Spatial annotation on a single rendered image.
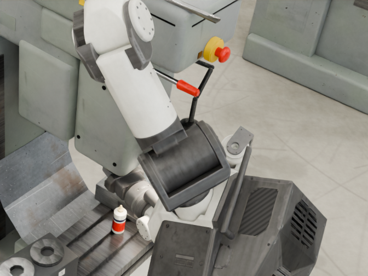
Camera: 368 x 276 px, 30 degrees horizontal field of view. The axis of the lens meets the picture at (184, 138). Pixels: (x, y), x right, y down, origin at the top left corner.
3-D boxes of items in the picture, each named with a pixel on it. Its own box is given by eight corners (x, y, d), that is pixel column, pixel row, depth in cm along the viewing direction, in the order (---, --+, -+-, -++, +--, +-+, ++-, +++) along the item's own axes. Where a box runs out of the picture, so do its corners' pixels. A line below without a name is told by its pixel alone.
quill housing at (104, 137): (165, 149, 201) (182, 56, 181) (121, 183, 186) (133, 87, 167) (115, 120, 208) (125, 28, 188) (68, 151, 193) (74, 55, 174)
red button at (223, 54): (230, 60, 162) (234, 46, 159) (221, 67, 159) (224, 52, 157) (219, 55, 163) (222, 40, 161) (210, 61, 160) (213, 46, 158)
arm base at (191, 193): (243, 187, 131) (220, 157, 140) (222, 138, 124) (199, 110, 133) (174, 226, 130) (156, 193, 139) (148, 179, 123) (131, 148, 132)
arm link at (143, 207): (158, 205, 198) (181, 230, 191) (126, 222, 193) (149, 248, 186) (158, 178, 190) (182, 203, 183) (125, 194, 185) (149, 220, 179)
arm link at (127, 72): (58, 40, 117) (118, 146, 126) (124, 15, 112) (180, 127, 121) (79, 15, 126) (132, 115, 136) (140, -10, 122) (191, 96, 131)
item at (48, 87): (120, 109, 207) (129, 35, 191) (64, 146, 190) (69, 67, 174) (73, 83, 214) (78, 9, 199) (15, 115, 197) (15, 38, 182)
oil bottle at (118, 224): (126, 229, 222) (130, 205, 215) (119, 236, 219) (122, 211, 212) (116, 223, 223) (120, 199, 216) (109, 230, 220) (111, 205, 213)
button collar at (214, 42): (221, 57, 164) (226, 35, 161) (207, 67, 160) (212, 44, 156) (214, 53, 165) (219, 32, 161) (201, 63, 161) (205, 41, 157)
